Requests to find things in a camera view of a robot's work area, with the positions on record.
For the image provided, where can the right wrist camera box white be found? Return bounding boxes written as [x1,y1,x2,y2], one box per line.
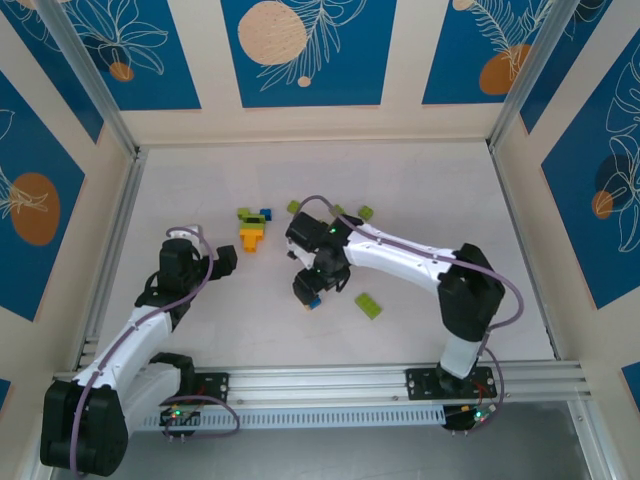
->
[285,238,322,270]

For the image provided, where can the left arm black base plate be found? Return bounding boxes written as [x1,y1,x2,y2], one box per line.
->
[164,372,231,407]

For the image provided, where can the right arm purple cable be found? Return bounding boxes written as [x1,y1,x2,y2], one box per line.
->
[298,194,525,414]

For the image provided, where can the aluminium frame post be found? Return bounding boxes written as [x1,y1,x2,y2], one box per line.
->
[487,0,599,154]
[34,0,141,159]

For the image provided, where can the blue floral wall panel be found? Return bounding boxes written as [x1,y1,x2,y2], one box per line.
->
[541,43,640,310]
[0,69,87,323]
[57,0,203,112]
[519,0,640,135]
[0,0,105,145]
[421,0,564,107]
[221,0,399,109]

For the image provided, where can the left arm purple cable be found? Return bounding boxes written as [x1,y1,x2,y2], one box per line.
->
[69,226,241,475]

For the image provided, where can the aluminium front rail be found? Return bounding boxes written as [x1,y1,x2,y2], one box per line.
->
[42,360,596,415]

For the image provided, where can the grey metal sheet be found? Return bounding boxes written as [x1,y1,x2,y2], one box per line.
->
[49,399,619,480]

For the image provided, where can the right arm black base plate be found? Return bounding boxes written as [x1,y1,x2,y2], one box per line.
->
[405,366,499,401]

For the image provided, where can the grey slotted cable duct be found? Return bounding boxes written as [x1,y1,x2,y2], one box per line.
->
[124,404,447,432]

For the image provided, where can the aluminium side rail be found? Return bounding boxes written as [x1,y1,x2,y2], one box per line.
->
[72,147,149,372]
[487,142,564,362]

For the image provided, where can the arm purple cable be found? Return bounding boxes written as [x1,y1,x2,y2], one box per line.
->
[298,194,525,414]
[69,226,241,475]

